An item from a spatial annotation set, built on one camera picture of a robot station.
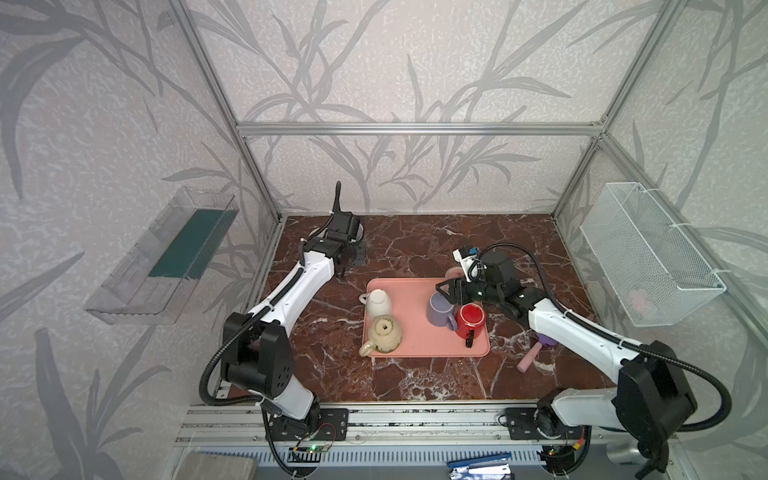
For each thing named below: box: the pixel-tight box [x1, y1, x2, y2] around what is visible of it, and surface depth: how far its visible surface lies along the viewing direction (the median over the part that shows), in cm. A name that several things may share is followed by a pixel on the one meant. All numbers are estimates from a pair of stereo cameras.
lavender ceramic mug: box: [426, 291, 457, 331], surface depth 87 cm
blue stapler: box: [447, 452, 514, 480], surface depth 68 cm
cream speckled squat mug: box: [359, 315, 403, 357], surface depth 82 cm
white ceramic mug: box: [358, 289, 392, 319], surface depth 88 cm
